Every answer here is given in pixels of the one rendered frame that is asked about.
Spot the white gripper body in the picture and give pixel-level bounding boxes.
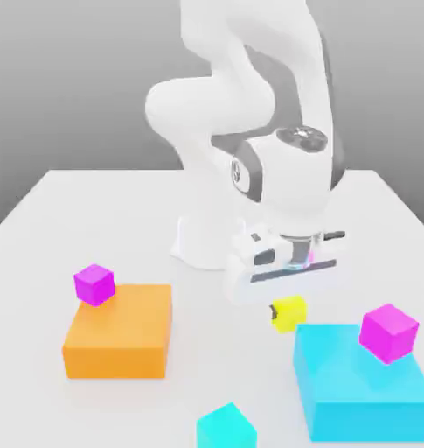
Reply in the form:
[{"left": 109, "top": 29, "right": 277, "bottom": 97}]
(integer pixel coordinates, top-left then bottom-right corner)
[{"left": 224, "top": 252, "right": 343, "bottom": 306}]

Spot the large orange box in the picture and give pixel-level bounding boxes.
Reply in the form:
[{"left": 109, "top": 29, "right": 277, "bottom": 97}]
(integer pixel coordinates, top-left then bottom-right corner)
[{"left": 61, "top": 283, "right": 173, "bottom": 380}]

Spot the small magenta cube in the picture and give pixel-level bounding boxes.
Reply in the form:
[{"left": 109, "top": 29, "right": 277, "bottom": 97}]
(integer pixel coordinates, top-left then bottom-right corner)
[
  {"left": 73, "top": 263, "right": 116, "bottom": 308},
  {"left": 358, "top": 303, "right": 421, "bottom": 366}
]

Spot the small yellow cube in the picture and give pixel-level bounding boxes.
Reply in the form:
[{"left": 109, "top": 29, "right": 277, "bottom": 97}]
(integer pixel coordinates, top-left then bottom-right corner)
[{"left": 271, "top": 294, "right": 309, "bottom": 334}]

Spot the large cyan box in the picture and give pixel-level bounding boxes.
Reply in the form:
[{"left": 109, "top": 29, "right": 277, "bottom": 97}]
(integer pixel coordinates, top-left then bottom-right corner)
[{"left": 292, "top": 323, "right": 424, "bottom": 444}]

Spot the small cyan cube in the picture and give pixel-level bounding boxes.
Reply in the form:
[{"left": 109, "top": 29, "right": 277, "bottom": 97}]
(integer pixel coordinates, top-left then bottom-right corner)
[{"left": 196, "top": 402, "right": 259, "bottom": 448}]

